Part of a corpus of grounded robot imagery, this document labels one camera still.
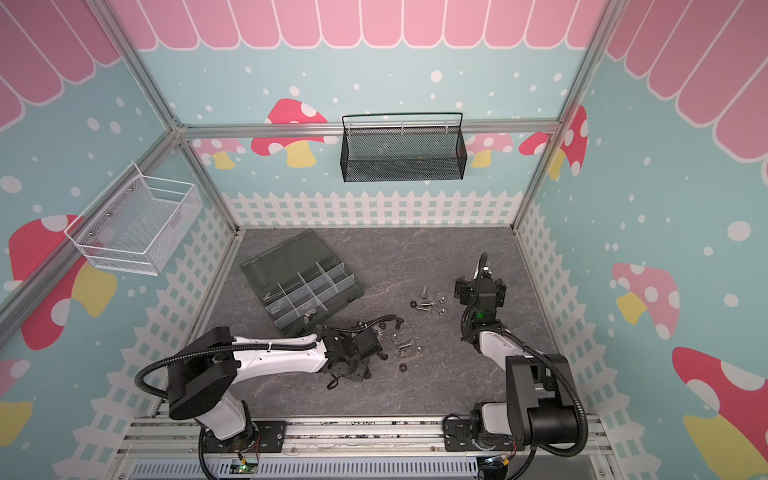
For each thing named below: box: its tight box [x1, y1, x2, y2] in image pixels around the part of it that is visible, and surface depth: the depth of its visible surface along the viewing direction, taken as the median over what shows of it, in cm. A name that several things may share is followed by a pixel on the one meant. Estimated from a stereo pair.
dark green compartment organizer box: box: [240, 229, 365, 336], surface depth 102 cm
